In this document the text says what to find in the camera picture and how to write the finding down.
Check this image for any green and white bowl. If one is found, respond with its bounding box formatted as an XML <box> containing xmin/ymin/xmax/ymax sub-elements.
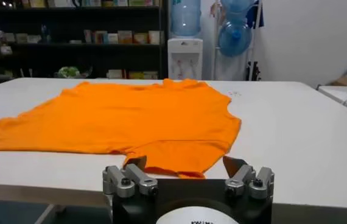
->
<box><xmin>57</xmin><ymin>66</ymin><xmax>82</xmax><ymax>79</ymax></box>

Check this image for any beige hanging strap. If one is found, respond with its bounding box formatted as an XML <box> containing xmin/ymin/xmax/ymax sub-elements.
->
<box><xmin>209</xmin><ymin>1</ymin><xmax>223</xmax><ymax>19</ymax></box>

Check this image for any black shelving unit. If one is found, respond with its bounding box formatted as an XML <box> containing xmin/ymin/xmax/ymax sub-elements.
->
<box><xmin>0</xmin><ymin>0</ymin><xmax>168</xmax><ymax>89</ymax></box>

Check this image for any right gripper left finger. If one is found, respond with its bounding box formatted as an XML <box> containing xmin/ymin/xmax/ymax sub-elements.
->
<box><xmin>102</xmin><ymin>155</ymin><xmax>159</xmax><ymax>198</ymax></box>

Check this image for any orange t-shirt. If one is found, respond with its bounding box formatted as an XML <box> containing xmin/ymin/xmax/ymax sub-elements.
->
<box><xmin>0</xmin><ymin>78</ymin><xmax>242</xmax><ymax>179</ymax></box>

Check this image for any black stand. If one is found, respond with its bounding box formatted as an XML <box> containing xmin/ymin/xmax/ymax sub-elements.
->
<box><xmin>245</xmin><ymin>60</ymin><xmax>262</xmax><ymax>82</ymax></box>

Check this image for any large white table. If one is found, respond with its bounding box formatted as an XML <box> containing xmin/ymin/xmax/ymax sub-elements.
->
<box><xmin>0</xmin><ymin>77</ymin><xmax>347</xmax><ymax>211</ymax></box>

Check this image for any dark blue hanging cloth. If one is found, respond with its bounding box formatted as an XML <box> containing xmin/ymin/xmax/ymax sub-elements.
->
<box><xmin>246</xmin><ymin>2</ymin><xmax>265</xmax><ymax>30</ymax></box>

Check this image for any labelled blue water jug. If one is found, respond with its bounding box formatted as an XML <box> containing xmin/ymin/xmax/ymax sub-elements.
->
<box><xmin>170</xmin><ymin>0</ymin><xmax>202</xmax><ymax>37</ymax></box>

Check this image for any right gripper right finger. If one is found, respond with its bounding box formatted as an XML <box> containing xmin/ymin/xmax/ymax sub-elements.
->
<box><xmin>223</xmin><ymin>155</ymin><xmax>275</xmax><ymax>200</ymax></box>

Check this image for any small white side table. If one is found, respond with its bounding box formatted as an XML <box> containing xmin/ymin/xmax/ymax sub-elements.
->
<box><xmin>317</xmin><ymin>85</ymin><xmax>347</xmax><ymax>119</ymax></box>

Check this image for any white jug rack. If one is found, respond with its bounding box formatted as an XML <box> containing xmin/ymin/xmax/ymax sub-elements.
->
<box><xmin>211</xmin><ymin>0</ymin><xmax>264</xmax><ymax>82</ymax></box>

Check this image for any white water dispenser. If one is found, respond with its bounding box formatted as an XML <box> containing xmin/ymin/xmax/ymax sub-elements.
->
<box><xmin>167</xmin><ymin>38</ymin><xmax>204</xmax><ymax>80</ymax></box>

